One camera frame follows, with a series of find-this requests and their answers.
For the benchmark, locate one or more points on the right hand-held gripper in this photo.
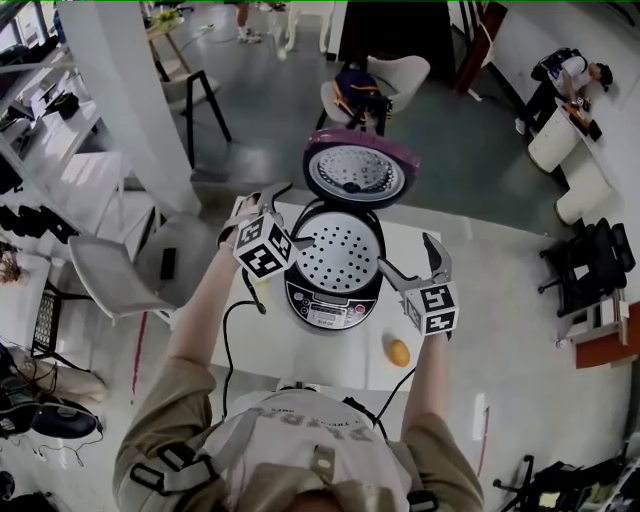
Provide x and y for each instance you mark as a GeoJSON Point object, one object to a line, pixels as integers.
{"type": "Point", "coordinates": [435, 307]}

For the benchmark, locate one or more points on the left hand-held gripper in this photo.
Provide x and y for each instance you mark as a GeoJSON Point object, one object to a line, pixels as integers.
{"type": "Point", "coordinates": [265, 245]}

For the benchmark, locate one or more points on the purple rice cooker lid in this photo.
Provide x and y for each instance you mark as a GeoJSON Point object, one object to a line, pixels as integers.
{"type": "Point", "coordinates": [355, 172]}

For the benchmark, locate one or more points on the rice cooker base with panel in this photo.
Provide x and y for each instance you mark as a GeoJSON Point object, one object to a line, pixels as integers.
{"type": "Point", "coordinates": [340, 310]}

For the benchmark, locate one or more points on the person's right forearm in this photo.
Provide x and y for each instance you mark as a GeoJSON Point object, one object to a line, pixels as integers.
{"type": "Point", "coordinates": [427, 375]}

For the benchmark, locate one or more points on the person's left forearm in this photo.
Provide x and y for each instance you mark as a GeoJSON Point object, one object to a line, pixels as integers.
{"type": "Point", "coordinates": [205, 305]}

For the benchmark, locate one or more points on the white perforated steamer tray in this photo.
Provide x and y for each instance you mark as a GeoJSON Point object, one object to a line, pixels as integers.
{"type": "Point", "coordinates": [332, 235]}

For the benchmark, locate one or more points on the orange fruit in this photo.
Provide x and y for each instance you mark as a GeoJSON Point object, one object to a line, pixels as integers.
{"type": "Point", "coordinates": [396, 352]}

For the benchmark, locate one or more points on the black phone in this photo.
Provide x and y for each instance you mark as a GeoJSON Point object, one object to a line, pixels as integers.
{"type": "Point", "coordinates": [168, 264]}

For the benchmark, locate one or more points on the white square table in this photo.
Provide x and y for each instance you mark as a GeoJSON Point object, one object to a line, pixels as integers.
{"type": "Point", "coordinates": [280, 350]}

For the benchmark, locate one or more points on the purple backpack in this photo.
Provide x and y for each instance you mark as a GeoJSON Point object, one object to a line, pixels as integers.
{"type": "Point", "coordinates": [357, 85]}

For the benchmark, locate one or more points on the black-legged grey chair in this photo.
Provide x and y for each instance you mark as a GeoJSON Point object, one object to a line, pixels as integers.
{"type": "Point", "coordinates": [180, 90]}

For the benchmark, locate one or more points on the black office chair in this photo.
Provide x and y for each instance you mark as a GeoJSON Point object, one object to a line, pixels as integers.
{"type": "Point", "coordinates": [555, 480]}
{"type": "Point", "coordinates": [590, 265]}

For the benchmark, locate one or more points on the white folding chair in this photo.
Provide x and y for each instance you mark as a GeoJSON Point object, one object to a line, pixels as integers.
{"type": "Point", "coordinates": [110, 270]}

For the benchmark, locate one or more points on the white curved counter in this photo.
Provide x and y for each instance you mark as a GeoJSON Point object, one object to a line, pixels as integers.
{"type": "Point", "coordinates": [585, 185]}

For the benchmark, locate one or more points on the cream armchair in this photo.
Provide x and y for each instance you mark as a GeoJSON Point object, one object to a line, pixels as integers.
{"type": "Point", "coordinates": [405, 70]}

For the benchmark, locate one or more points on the white metal shelf rack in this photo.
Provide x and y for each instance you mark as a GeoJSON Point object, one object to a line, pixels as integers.
{"type": "Point", "coordinates": [95, 170]}

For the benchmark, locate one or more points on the red cabinet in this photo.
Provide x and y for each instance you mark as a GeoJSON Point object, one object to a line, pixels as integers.
{"type": "Point", "coordinates": [605, 352]}

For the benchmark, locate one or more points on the person's beige shirt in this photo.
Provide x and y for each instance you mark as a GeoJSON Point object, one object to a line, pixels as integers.
{"type": "Point", "coordinates": [300, 450]}

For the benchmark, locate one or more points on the small wooden table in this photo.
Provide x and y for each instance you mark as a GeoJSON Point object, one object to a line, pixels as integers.
{"type": "Point", "coordinates": [165, 31]}

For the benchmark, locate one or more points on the dark wooden staircase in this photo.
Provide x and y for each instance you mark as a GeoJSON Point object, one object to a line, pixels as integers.
{"type": "Point", "coordinates": [475, 50]}

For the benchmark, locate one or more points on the row of black pouches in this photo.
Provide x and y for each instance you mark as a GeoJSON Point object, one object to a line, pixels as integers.
{"type": "Point", "coordinates": [35, 222]}

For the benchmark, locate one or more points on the white side table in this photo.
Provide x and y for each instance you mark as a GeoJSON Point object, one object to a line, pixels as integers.
{"type": "Point", "coordinates": [25, 310]}

